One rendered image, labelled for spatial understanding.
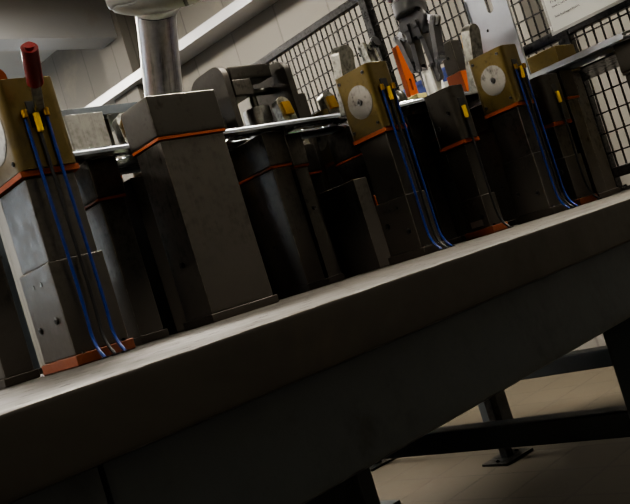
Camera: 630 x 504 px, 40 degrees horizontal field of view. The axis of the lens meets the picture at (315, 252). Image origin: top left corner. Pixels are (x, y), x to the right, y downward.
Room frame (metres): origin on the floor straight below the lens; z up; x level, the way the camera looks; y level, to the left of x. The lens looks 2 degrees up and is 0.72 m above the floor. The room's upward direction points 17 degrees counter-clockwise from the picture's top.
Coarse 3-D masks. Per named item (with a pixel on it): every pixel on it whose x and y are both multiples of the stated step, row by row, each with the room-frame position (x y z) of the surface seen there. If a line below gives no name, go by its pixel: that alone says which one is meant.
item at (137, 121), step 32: (160, 96) 1.23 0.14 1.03; (192, 96) 1.26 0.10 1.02; (128, 128) 1.26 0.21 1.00; (160, 128) 1.22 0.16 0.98; (192, 128) 1.25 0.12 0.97; (224, 128) 1.29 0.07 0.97; (160, 160) 1.23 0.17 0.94; (192, 160) 1.24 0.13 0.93; (224, 160) 1.28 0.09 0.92; (160, 192) 1.24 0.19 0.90; (192, 192) 1.23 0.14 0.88; (224, 192) 1.27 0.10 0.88; (160, 224) 1.26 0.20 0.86; (192, 224) 1.22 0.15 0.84; (224, 224) 1.26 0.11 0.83; (192, 256) 1.22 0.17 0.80; (224, 256) 1.25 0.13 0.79; (256, 256) 1.28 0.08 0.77; (192, 288) 1.24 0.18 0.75; (224, 288) 1.24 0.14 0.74; (256, 288) 1.27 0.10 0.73; (192, 320) 1.25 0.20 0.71
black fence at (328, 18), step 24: (360, 0) 2.76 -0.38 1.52; (384, 0) 2.71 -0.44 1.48; (432, 0) 2.58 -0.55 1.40; (528, 0) 2.35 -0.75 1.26; (312, 24) 2.95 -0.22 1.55; (384, 24) 2.73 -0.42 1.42; (576, 24) 2.25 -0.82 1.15; (600, 24) 2.22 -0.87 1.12; (288, 48) 3.06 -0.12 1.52; (384, 48) 2.77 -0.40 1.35; (528, 48) 2.37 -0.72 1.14; (576, 48) 2.28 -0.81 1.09; (624, 96) 2.22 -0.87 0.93; (600, 120) 2.29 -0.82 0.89; (624, 168) 2.25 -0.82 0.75; (504, 456) 2.76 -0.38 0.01
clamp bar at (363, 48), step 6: (372, 42) 2.03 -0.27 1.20; (378, 42) 2.04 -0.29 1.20; (360, 48) 2.05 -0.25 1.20; (366, 48) 2.05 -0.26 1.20; (372, 48) 2.05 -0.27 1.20; (360, 54) 2.06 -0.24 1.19; (366, 54) 2.04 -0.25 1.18; (372, 54) 2.07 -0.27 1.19; (366, 60) 2.05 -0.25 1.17; (372, 60) 2.04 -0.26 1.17; (378, 60) 2.06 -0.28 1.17
